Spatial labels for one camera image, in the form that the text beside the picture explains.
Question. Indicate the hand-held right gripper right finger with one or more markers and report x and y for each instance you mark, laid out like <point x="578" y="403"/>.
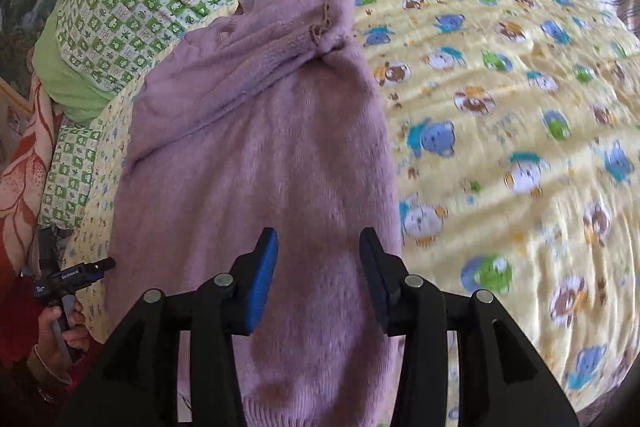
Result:
<point x="372" y="277"/>

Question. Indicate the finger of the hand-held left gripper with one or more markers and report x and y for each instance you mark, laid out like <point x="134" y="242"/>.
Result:
<point x="100" y="266"/>

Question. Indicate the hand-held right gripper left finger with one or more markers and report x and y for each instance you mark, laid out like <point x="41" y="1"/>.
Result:
<point x="262" y="277"/>

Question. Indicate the purple knit sweater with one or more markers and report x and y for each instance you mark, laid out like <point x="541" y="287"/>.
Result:
<point x="260" y="147"/>

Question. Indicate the person's left forearm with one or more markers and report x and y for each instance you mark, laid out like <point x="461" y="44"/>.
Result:
<point x="20" y="322"/>

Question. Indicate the person's left hand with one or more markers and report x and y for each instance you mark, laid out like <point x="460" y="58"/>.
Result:
<point x="75" y="324"/>

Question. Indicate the small green checkered pillow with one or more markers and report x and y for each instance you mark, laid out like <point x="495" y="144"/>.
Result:
<point x="70" y="172"/>

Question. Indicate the red floral blanket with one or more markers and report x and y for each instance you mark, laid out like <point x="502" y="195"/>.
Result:
<point x="25" y="187"/>

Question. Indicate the yellow bear-print quilt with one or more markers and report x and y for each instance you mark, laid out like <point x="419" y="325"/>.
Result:
<point x="500" y="107"/>

